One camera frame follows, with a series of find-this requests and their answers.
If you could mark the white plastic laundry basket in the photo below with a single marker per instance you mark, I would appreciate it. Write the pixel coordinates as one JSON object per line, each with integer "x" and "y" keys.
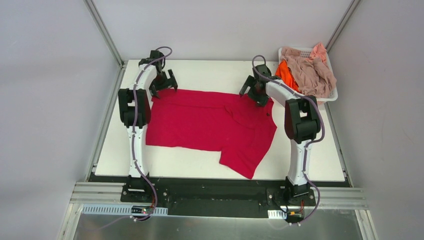
{"x": 318, "y": 97}

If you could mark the salmon pink t shirt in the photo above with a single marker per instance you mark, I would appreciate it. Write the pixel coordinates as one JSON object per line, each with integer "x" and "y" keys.
{"x": 319, "y": 51}

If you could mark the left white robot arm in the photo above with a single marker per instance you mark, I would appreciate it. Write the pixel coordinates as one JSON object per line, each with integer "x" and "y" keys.
{"x": 135, "y": 112}

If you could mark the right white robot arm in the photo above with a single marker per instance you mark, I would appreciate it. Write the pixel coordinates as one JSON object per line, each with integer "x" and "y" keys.
{"x": 302, "y": 122}

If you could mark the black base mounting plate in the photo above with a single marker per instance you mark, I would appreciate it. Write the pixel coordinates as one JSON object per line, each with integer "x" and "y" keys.
{"x": 202, "y": 197}

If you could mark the beige t shirt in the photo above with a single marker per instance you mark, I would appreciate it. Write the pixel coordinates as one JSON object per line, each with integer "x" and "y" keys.
{"x": 309, "y": 73}

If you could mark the orange t shirt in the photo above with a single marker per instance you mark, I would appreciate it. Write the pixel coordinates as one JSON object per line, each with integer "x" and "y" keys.
{"x": 284, "y": 72}

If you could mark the aluminium frame rail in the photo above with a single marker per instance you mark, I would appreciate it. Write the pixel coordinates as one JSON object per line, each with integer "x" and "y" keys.
{"x": 339, "y": 198}

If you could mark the crimson red t shirt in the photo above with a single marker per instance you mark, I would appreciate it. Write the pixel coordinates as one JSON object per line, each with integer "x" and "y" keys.
{"x": 234, "y": 125}

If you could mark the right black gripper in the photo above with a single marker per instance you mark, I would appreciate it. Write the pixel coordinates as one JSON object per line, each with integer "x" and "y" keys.
{"x": 252, "y": 90}

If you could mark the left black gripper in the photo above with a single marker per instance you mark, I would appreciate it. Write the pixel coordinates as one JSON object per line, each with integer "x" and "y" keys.
{"x": 164, "y": 82}

